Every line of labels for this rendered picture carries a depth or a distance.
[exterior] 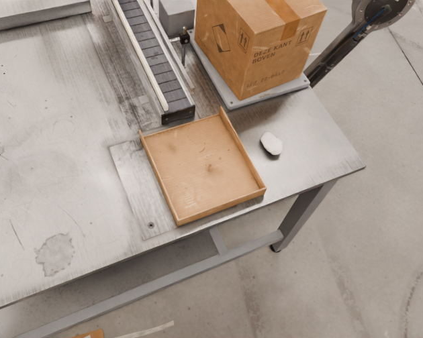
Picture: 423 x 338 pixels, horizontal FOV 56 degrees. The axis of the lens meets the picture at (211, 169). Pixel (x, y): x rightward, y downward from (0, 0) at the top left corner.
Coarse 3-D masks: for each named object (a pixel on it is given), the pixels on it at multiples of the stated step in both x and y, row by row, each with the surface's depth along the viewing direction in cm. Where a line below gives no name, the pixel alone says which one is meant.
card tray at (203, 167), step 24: (216, 120) 123; (144, 144) 113; (168, 144) 117; (192, 144) 118; (216, 144) 118; (240, 144) 115; (168, 168) 113; (192, 168) 113; (216, 168) 114; (240, 168) 115; (168, 192) 109; (192, 192) 110; (216, 192) 110; (240, 192) 111; (264, 192) 111; (192, 216) 103
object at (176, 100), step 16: (128, 0) 140; (128, 16) 136; (144, 16) 136; (144, 32) 132; (144, 48) 129; (160, 48) 129; (160, 64) 126; (160, 80) 123; (176, 80) 123; (176, 96) 120
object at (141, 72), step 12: (108, 0) 139; (144, 12) 138; (120, 24) 134; (156, 36) 132; (132, 48) 129; (132, 60) 131; (144, 72) 124; (144, 84) 125; (156, 108) 120; (192, 108) 120; (168, 120) 120
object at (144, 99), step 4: (104, 16) 141; (108, 16) 142; (112, 16) 139; (104, 20) 140; (108, 20) 140; (112, 20) 141; (188, 88) 128; (192, 92) 128; (140, 96) 125; (144, 96) 125; (148, 96) 123; (140, 100) 124; (144, 100) 124; (148, 100) 124
